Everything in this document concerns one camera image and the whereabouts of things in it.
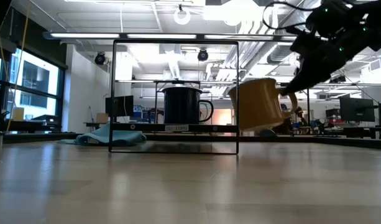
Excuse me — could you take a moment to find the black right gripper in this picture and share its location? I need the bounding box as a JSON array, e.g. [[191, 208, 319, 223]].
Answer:
[[280, 29, 360, 97]]

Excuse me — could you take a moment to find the yellow mug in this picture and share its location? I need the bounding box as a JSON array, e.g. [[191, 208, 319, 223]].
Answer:
[[228, 77, 299, 132]]

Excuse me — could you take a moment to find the black mug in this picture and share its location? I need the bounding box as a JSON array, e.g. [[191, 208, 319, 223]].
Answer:
[[161, 86, 214, 125]]

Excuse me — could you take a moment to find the black monitor on arm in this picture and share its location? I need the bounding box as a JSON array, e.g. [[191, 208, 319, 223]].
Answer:
[[339, 96, 378, 123]]

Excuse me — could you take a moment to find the ceiling strip light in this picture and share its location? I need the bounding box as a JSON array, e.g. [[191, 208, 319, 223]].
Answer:
[[127, 33, 197, 40], [204, 34, 274, 40], [50, 33, 120, 39]]

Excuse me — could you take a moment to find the black computer monitor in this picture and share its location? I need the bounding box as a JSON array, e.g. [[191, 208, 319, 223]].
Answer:
[[105, 95, 134, 118]]

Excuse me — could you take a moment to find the blue cloth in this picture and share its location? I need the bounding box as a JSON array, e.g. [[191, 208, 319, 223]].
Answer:
[[57, 121, 147, 147]]

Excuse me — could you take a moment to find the black desk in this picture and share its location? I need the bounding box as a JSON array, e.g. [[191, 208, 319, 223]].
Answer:
[[3, 114, 63, 134]]

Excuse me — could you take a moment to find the yellow box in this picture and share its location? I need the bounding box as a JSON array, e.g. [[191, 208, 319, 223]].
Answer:
[[12, 107, 25, 122]]

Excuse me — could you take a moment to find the black metal workstation frame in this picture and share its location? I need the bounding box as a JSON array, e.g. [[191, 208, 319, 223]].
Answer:
[[305, 83, 312, 135], [154, 80, 213, 125]]

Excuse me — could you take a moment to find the silver ventilation duct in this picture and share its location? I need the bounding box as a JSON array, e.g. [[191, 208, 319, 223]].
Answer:
[[267, 0, 321, 65]]

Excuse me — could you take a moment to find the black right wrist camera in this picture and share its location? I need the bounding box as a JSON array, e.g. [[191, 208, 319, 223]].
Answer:
[[305, 1, 345, 38]]

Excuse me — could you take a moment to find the black aluminium table frame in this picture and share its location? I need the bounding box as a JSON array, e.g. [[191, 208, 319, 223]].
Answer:
[[0, 126, 381, 151]]

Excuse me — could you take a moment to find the black camera cable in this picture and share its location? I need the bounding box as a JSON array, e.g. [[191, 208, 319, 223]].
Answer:
[[262, 1, 312, 32]]

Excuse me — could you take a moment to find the white ring ceiling lamp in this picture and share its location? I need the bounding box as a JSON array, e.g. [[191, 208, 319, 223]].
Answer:
[[173, 7, 191, 26]]

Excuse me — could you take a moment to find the black wire frame wooden shelf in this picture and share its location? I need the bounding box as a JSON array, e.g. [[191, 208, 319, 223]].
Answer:
[[108, 39, 240, 155]]

